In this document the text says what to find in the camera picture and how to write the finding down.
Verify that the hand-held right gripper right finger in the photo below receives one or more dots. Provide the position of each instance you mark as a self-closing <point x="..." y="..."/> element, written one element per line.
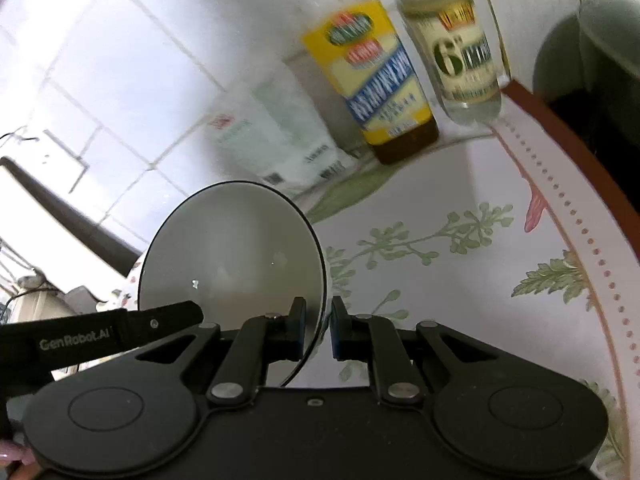
<point x="338" y="332"/>

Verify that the clear vinegar bottle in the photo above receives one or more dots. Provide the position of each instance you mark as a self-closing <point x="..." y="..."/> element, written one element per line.
<point x="450" y="50"/>

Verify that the large clear bottle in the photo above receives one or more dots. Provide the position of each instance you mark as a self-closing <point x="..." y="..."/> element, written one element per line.
<point x="492" y="20"/>

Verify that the yellow label oil bottle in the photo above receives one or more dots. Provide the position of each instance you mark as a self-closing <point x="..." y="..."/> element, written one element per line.
<point x="370" y="70"/>

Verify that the white plastic bag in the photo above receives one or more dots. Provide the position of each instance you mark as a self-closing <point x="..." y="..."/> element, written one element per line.
<point x="280" y="130"/>

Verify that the floral tablecloth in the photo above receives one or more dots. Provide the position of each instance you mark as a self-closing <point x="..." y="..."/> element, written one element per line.
<point x="450" y="270"/>

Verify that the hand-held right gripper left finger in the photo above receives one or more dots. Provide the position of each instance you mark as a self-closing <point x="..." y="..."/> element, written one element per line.
<point x="298" y="332"/>

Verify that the person's left hand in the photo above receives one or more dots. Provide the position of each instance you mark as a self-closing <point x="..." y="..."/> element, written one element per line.
<point x="12" y="452"/>

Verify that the white bowl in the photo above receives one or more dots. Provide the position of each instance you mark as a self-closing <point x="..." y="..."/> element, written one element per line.
<point x="235" y="265"/>

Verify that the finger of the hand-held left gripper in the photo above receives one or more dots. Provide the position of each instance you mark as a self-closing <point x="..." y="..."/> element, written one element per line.
<point x="165" y="322"/>

